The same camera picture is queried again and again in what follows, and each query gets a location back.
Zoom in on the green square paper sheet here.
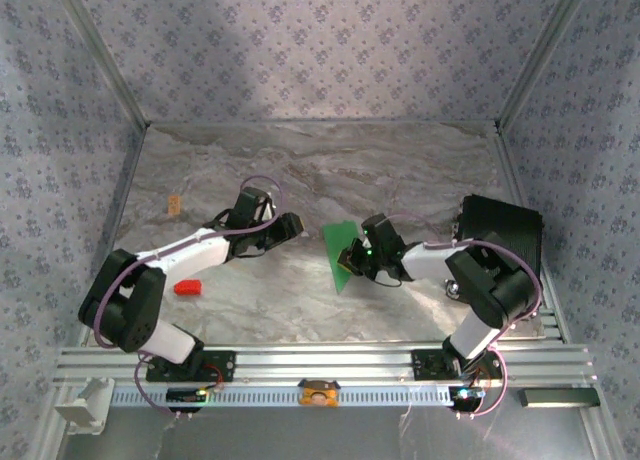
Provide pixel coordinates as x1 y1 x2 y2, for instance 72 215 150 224
321 219 362 295

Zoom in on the small red plastic block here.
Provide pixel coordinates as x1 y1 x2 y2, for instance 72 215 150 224
173 278 204 297

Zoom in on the black mesh box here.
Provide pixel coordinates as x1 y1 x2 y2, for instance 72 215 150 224
453 193 545 281

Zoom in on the black circuit board with LED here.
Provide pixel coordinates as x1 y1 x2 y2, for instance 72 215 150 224
448 385 486 405
166 387 209 406

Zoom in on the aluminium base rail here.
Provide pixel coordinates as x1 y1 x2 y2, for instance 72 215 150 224
52 344 599 387

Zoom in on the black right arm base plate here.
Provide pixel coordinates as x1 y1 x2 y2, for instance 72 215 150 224
411 348 503 382

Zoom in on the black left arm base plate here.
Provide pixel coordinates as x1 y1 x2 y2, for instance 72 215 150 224
145 350 237 383

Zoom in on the grey slotted cable duct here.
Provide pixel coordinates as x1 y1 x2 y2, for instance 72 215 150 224
109 383 457 409

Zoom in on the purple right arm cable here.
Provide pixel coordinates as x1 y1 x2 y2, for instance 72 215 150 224
384 213 544 420

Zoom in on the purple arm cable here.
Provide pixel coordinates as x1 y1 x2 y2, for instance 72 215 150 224
92 174 285 420
384 213 544 420

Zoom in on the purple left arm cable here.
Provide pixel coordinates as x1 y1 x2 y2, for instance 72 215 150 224
92 174 285 420

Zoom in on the aluminium frame post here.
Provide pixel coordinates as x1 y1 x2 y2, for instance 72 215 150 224
49 0 150 129
494 0 594 131

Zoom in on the white plastic bracket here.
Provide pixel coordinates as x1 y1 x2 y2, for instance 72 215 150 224
53 377 115 435

